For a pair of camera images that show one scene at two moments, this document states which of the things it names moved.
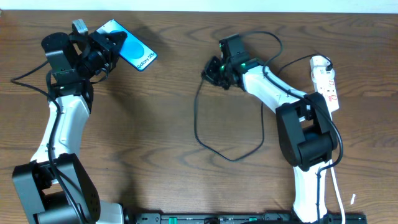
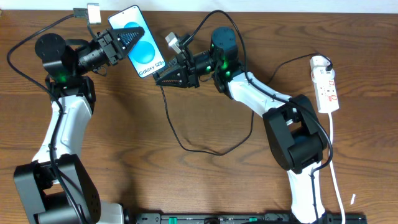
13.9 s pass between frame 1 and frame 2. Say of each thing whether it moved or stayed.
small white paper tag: stayed
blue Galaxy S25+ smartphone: moved
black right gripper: moved
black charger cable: moved
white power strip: stayed
